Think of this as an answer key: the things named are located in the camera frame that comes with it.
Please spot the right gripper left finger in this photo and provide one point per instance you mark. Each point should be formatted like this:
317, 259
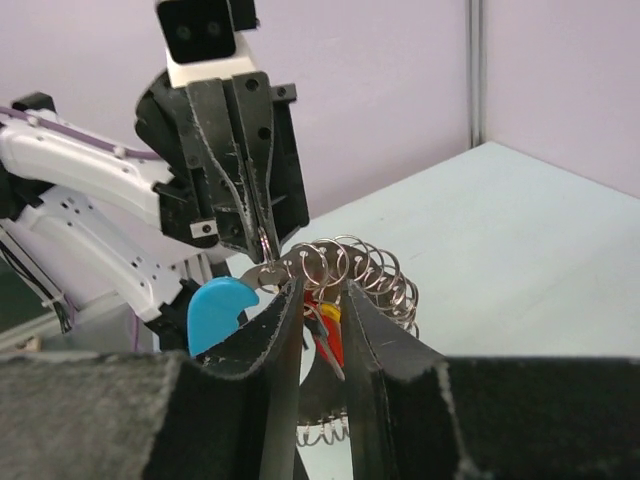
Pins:
78, 415

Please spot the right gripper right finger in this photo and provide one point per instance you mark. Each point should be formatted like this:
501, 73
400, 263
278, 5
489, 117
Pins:
414, 413

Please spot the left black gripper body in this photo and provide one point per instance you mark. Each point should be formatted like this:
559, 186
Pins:
164, 122

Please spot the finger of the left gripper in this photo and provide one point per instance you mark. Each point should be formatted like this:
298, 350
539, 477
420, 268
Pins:
255, 108
226, 176

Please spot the blue key cover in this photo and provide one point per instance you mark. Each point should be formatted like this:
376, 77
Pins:
213, 312

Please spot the yellow red keys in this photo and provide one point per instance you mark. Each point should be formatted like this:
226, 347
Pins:
324, 322

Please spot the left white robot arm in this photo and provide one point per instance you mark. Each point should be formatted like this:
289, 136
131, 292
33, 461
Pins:
52, 175

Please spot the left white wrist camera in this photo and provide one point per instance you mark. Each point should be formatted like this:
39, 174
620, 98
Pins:
204, 39

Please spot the right aluminium frame post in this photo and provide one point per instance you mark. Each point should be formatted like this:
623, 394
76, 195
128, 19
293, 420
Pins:
476, 70

